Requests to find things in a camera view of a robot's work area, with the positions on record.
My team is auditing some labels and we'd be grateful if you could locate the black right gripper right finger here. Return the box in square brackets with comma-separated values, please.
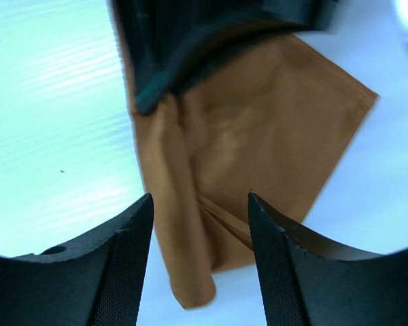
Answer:
[248, 193, 408, 325]

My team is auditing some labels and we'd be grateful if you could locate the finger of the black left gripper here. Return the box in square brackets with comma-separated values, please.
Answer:
[114, 1, 337, 115]

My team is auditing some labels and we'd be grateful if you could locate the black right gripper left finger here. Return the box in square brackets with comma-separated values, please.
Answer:
[0, 194, 154, 326]

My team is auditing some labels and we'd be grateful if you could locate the orange-brown cloth napkin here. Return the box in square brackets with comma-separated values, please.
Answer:
[111, 1, 377, 310]

